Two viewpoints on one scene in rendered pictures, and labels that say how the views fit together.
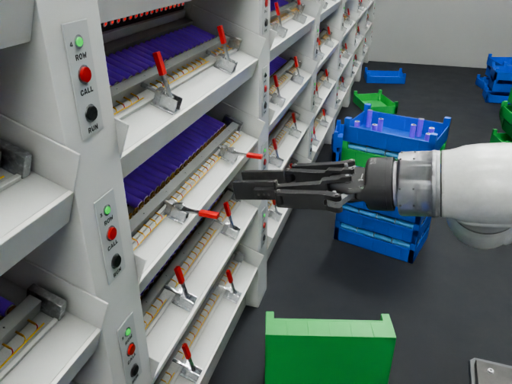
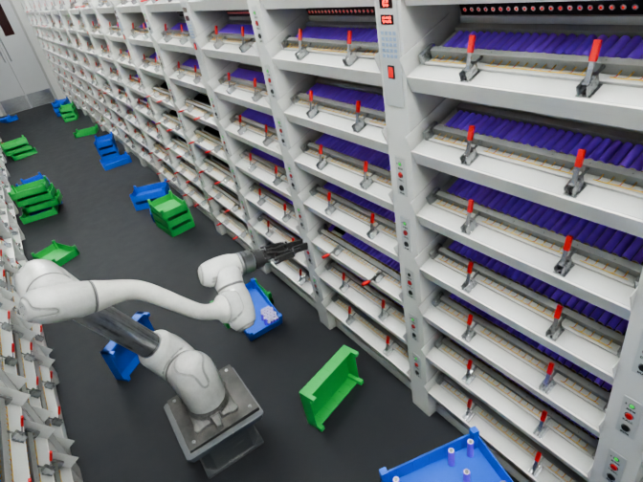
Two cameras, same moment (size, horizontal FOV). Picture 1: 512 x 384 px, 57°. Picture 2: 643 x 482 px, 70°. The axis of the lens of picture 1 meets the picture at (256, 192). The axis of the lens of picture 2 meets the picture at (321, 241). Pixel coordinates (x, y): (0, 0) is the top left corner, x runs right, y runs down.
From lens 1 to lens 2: 2.23 m
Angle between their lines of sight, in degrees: 106
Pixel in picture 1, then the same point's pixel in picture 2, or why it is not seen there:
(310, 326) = (334, 362)
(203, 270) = (361, 298)
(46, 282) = not seen: hidden behind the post
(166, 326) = (336, 281)
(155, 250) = (322, 245)
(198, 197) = (348, 261)
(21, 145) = not seen: hidden behind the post
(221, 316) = (377, 342)
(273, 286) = (429, 422)
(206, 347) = (362, 330)
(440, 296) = not seen: outside the picture
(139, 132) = (315, 206)
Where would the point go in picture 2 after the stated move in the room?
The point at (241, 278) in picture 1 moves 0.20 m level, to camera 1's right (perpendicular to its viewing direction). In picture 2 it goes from (402, 362) to (376, 397)
